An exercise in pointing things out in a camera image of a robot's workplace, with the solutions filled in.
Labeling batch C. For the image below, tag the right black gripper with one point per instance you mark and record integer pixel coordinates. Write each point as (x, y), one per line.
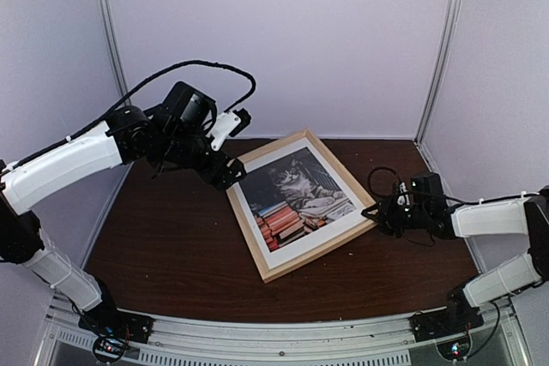
(385, 215)

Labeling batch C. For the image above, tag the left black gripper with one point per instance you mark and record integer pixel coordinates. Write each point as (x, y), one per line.
(210, 174)

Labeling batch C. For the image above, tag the white mat board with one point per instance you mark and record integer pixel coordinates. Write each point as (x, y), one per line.
(300, 250)

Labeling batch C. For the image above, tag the cat photo print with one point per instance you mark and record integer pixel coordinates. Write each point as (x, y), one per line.
(296, 199)

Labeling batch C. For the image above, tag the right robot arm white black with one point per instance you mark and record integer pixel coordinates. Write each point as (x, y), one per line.
(524, 214)

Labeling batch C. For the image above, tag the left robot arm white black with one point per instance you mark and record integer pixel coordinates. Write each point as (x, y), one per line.
(185, 131)

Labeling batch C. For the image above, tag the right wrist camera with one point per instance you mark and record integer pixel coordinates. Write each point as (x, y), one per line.
(402, 197)

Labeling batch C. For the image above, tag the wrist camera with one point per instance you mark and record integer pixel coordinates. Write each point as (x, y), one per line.
(402, 197)
(228, 124)

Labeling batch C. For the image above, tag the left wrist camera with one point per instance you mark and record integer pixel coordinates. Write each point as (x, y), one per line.
(228, 124)

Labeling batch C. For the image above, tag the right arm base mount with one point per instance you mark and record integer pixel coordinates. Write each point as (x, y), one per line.
(441, 323)

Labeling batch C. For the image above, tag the aluminium front rail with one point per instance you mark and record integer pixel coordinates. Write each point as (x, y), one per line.
(387, 340)

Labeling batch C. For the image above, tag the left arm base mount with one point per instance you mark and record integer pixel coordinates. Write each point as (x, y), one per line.
(124, 326)

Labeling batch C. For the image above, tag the left aluminium corner post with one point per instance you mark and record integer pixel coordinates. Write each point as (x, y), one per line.
(112, 47)

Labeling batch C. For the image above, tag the aluminium corner post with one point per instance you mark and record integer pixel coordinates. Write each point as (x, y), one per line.
(448, 32)
(112, 47)

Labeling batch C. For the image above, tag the right aluminium corner post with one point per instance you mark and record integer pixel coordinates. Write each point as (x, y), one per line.
(448, 32)

